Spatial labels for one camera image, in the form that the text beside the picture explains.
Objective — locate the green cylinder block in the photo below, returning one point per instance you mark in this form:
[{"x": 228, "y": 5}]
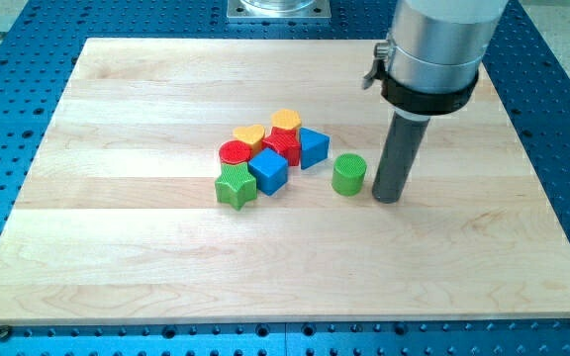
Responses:
[{"x": 348, "y": 174}]

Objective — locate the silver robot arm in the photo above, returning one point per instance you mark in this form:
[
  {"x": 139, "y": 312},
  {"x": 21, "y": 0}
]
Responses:
[{"x": 439, "y": 44}]

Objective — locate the red star block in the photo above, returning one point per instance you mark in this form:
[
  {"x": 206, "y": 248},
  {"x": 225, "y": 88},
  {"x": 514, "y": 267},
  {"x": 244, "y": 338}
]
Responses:
[{"x": 285, "y": 143}]

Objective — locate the green star block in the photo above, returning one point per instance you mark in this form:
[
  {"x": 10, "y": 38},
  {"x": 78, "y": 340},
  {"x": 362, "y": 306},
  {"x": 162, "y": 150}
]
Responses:
[{"x": 236, "y": 185}]

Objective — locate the blue cube block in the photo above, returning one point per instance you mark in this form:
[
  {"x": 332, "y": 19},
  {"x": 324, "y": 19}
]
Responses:
[{"x": 270, "y": 170}]

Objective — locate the blue triangle block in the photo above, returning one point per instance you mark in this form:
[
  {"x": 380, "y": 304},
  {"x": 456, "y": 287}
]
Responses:
[{"x": 314, "y": 147}]

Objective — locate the yellow heart block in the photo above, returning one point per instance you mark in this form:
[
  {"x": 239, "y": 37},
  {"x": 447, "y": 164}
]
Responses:
[{"x": 252, "y": 136}]

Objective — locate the red cylinder block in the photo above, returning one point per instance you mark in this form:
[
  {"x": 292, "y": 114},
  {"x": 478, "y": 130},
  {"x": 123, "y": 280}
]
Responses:
[{"x": 235, "y": 152}]

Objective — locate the yellow hexagon block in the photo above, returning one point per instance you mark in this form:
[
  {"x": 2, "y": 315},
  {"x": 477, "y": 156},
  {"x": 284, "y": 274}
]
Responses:
[{"x": 286, "y": 121}]

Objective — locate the wooden board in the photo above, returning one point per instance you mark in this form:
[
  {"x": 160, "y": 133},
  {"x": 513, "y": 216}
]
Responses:
[{"x": 118, "y": 223}]

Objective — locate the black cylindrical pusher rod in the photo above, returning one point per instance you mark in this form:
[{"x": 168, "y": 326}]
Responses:
[{"x": 402, "y": 144}]

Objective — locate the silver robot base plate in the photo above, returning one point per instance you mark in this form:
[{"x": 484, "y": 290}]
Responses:
[{"x": 278, "y": 9}]

